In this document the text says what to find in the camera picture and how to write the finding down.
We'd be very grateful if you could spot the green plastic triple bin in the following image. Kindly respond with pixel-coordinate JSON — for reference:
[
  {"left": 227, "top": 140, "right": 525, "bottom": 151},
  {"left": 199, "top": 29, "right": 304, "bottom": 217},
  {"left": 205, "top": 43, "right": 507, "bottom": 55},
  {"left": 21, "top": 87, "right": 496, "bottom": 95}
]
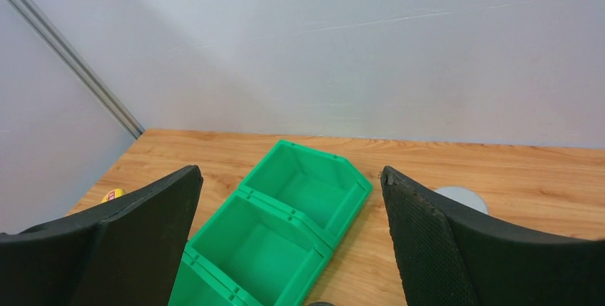
[{"left": 169, "top": 140, "right": 372, "bottom": 305}]

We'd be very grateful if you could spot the silver lid spice jar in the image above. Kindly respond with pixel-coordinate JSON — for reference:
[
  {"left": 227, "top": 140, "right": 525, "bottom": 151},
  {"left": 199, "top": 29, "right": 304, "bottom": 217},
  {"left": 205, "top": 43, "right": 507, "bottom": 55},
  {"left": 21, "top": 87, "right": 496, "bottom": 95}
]
[{"left": 435, "top": 185, "right": 489, "bottom": 215}]

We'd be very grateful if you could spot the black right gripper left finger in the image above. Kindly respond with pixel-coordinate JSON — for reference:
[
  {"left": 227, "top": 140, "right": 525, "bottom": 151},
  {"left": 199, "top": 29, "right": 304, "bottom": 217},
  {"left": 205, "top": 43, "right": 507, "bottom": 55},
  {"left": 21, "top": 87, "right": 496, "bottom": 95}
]
[{"left": 1, "top": 165, "right": 203, "bottom": 305}]

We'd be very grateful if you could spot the aluminium corner frame post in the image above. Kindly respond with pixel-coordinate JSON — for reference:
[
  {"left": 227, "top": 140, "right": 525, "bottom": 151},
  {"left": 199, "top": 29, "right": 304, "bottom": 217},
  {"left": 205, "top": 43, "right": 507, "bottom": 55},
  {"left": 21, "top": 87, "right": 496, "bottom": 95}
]
[{"left": 7, "top": 0, "right": 145, "bottom": 138}]

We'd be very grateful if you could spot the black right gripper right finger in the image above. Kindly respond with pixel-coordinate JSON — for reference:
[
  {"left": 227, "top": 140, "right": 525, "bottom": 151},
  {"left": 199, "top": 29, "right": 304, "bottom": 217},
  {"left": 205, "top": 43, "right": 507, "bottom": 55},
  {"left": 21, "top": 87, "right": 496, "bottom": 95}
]
[{"left": 380, "top": 165, "right": 604, "bottom": 305}]

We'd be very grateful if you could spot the yellow cap sauce bottle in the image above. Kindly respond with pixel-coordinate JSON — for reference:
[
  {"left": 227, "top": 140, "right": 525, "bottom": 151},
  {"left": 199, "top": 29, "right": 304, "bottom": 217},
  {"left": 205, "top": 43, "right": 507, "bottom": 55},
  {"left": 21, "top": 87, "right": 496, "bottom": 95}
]
[{"left": 101, "top": 188, "right": 127, "bottom": 203}]

